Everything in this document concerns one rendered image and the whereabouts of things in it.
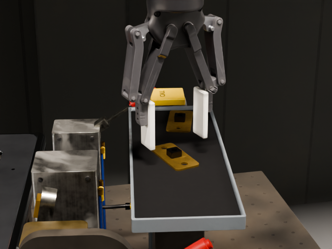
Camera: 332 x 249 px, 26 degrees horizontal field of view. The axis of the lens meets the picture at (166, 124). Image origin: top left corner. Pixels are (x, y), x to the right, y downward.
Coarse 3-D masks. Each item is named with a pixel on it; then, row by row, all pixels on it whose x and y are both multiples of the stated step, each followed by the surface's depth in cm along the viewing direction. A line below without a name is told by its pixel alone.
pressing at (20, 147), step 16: (0, 144) 146; (16, 144) 146; (32, 144) 146; (0, 160) 139; (16, 160) 139; (32, 160) 138; (0, 176) 132; (16, 176) 132; (0, 192) 127; (16, 192) 127; (32, 192) 127; (0, 208) 121; (16, 208) 121; (0, 224) 117; (16, 224) 116; (0, 240) 112; (16, 240) 112
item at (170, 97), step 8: (160, 88) 129; (168, 88) 129; (176, 88) 129; (152, 96) 126; (160, 96) 126; (168, 96) 126; (176, 96) 126; (184, 96) 126; (160, 104) 124; (168, 104) 125; (176, 104) 125; (184, 104) 125
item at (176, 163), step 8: (168, 144) 106; (160, 152) 104; (168, 152) 102; (176, 152) 102; (184, 152) 104; (168, 160) 101; (176, 160) 101; (184, 160) 101; (192, 160) 101; (176, 168) 99; (184, 168) 99
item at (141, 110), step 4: (124, 92) 96; (140, 92) 97; (124, 96) 95; (140, 96) 96; (136, 100) 96; (136, 104) 97; (140, 104) 96; (136, 108) 97; (140, 108) 96; (144, 108) 97; (136, 112) 97; (140, 112) 96; (144, 112) 97; (136, 116) 98; (140, 116) 97; (144, 116) 97; (136, 120) 98; (140, 120) 97; (144, 120) 97; (140, 124) 97; (144, 124) 97
